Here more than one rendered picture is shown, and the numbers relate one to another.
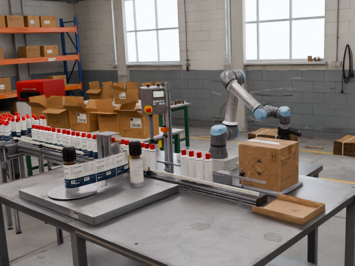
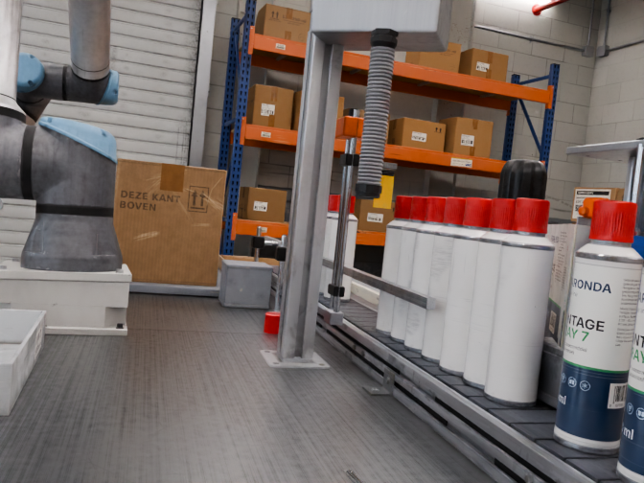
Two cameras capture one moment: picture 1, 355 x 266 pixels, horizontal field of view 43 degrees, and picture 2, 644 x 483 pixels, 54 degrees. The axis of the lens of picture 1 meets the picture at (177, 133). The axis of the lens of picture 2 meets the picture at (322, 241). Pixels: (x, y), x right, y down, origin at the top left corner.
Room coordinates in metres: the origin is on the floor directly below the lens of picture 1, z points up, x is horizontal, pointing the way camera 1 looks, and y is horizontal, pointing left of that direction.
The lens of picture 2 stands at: (3.91, 0.56, 1.05)
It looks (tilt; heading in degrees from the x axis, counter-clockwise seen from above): 3 degrees down; 211
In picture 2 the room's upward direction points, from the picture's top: 6 degrees clockwise
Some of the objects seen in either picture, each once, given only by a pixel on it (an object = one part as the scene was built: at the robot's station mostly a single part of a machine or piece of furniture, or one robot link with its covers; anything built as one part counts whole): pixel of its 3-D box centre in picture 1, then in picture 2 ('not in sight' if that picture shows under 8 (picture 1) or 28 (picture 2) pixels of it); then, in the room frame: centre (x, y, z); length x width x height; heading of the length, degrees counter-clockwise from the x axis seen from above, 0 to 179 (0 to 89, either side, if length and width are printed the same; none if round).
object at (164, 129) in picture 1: (162, 149); (362, 218); (3.05, 0.11, 1.05); 0.10 x 0.04 x 0.33; 137
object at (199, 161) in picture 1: (199, 167); not in sight; (2.76, -0.13, 0.98); 0.05 x 0.05 x 0.20
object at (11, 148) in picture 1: (10, 162); not in sight; (4.25, 1.64, 0.71); 0.15 x 0.12 x 0.34; 137
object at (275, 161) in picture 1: (268, 162); (166, 220); (2.78, -0.58, 0.99); 0.30 x 0.24 x 0.27; 47
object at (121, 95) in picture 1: (124, 93); not in sight; (7.81, 0.89, 0.97); 0.42 x 0.39 x 0.37; 138
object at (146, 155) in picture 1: (147, 157); (416, 269); (3.09, 0.22, 0.98); 0.05 x 0.05 x 0.20
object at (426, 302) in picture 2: (194, 168); (314, 257); (2.84, -0.10, 0.95); 1.07 x 0.01 x 0.01; 47
